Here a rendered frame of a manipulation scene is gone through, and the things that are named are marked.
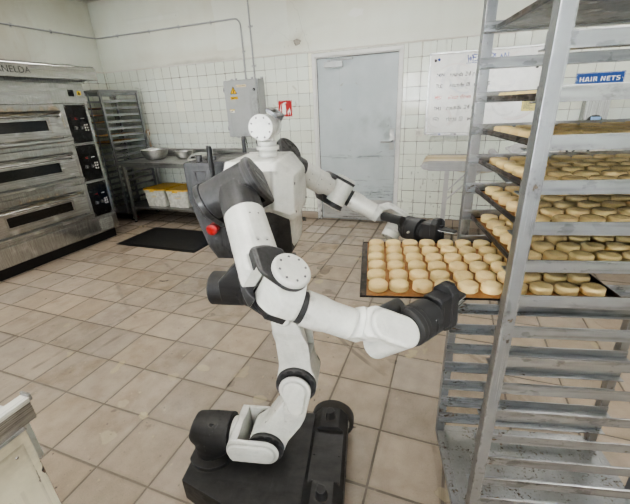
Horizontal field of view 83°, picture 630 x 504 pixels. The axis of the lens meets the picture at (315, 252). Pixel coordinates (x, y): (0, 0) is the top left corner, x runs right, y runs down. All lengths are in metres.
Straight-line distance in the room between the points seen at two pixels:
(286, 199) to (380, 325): 0.43
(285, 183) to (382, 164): 3.86
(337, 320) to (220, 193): 0.37
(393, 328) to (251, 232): 0.33
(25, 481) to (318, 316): 0.81
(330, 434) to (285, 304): 1.12
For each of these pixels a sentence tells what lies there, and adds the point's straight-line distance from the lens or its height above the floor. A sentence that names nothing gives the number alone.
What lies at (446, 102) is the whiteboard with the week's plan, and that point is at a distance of 4.60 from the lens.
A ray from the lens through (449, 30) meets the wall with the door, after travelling 4.66.
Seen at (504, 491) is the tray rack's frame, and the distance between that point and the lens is 1.74.
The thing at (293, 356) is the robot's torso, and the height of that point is 0.72.
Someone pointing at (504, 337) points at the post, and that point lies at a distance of 0.99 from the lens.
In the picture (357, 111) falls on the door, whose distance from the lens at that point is 4.78.
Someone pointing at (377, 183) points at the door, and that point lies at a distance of 4.82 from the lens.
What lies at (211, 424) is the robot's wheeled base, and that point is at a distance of 1.63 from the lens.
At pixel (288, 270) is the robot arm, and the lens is 0.66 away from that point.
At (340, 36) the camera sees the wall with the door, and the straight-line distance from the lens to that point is 4.85.
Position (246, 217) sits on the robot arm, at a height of 1.30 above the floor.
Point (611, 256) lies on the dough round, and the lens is 1.06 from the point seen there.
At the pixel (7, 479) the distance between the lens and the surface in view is 1.16.
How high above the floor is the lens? 1.50
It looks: 22 degrees down
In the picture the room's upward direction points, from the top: 3 degrees counter-clockwise
